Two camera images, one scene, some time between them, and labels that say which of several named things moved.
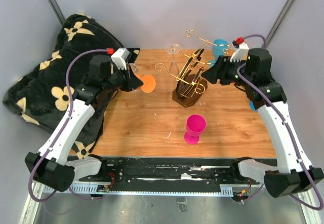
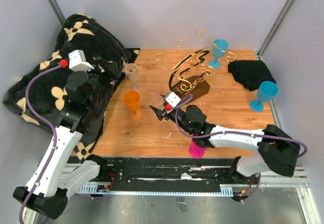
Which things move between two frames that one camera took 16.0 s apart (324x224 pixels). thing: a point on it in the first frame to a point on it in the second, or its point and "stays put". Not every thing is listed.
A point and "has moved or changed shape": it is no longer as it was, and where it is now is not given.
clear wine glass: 173,48 to 157,101
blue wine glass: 218,48 stays put
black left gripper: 132,81 to 110,73
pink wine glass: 195,124 has moved or changed shape
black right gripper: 219,71 to 160,114
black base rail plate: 173,175 stays put
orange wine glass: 149,83 to 131,99
